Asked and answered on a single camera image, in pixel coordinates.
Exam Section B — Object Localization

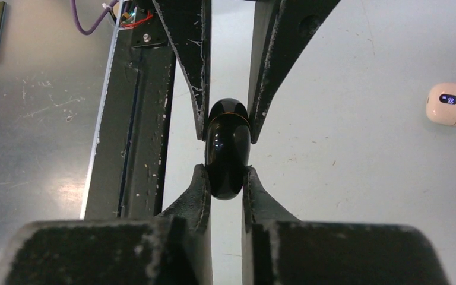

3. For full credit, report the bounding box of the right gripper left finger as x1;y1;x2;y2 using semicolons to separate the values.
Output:
0;164;213;284

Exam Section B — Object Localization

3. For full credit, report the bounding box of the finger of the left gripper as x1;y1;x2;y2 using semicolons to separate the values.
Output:
153;0;212;141
247;0;339;144

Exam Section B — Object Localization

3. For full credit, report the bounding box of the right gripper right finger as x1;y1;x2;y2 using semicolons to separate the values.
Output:
242;167;449;284

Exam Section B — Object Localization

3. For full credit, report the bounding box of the black earbud charging case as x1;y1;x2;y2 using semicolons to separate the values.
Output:
205;98;251;200

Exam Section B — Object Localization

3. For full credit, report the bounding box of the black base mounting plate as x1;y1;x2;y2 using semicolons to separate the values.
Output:
80;1;176;220

